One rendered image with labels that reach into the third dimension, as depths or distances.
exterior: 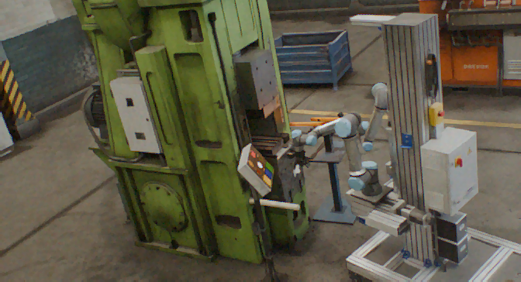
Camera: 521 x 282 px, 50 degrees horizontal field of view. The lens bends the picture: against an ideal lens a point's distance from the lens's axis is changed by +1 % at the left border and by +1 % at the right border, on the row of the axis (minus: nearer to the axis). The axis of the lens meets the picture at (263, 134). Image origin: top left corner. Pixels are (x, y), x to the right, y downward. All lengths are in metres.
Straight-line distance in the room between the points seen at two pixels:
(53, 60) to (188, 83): 6.12
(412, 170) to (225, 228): 1.77
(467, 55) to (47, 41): 6.75
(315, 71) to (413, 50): 4.90
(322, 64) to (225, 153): 4.13
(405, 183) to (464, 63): 3.80
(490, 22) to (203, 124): 4.03
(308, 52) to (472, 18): 2.40
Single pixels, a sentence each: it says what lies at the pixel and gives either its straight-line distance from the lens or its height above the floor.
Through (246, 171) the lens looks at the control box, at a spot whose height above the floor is 1.14.
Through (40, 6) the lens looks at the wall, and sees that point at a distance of 10.22.
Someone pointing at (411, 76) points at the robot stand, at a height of 1.70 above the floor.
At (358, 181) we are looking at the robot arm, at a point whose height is 1.02.
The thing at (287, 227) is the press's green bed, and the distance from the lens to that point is 4.89.
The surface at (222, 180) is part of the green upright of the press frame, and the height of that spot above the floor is 0.80.
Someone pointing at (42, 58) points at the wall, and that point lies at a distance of 10.18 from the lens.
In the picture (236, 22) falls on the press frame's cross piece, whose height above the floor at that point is 2.04.
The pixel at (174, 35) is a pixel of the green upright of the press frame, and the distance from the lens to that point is 4.22.
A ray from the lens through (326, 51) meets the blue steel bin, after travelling 8.18.
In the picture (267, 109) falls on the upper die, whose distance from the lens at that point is 4.45.
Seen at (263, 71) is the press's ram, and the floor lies 1.63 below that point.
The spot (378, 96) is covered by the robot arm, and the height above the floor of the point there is 1.40.
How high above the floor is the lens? 2.96
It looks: 24 degrees down
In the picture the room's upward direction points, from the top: 12 degrees counter-clockwise
